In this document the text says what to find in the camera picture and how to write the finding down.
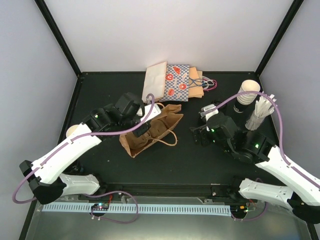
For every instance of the large brown paper bag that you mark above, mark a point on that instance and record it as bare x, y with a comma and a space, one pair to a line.
172, 116

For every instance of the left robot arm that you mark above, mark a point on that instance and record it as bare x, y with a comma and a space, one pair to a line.
46, 177

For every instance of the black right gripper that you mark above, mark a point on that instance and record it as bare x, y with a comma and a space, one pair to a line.
197, 131

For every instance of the single paper cup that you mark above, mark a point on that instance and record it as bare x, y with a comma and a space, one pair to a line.
71, 130

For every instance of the brown pulp cup carrier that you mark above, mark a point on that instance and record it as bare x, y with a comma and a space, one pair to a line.
158, 127

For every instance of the glass of white stirrers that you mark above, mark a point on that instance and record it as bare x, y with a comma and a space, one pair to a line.
263, 108

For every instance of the stack of paper cups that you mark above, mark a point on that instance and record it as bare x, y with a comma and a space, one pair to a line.
244, 100

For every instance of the black left frame post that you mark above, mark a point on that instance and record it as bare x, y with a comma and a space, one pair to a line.
49, 19

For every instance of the blue checkered paper bag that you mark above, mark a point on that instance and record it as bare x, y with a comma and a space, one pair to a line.
176, 83

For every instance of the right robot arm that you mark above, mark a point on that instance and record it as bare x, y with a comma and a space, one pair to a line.
300, 192

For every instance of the flat brown paper bags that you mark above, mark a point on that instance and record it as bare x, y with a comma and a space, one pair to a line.
195, 89

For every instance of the near black lid stack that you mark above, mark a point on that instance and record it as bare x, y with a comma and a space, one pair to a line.
202, 120

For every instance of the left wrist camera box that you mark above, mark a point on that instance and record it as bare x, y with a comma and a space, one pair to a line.
150, 112

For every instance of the black right frame post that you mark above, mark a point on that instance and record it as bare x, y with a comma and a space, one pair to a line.
283, 27

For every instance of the white slotted cable duct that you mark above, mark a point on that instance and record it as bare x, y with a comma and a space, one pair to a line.
126, 208

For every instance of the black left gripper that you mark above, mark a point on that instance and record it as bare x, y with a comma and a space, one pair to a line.
138, 132

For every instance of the black frame post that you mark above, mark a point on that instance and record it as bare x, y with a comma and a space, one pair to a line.
49, 19
283, 27

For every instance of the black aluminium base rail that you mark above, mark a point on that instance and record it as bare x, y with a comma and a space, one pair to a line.
171, 190

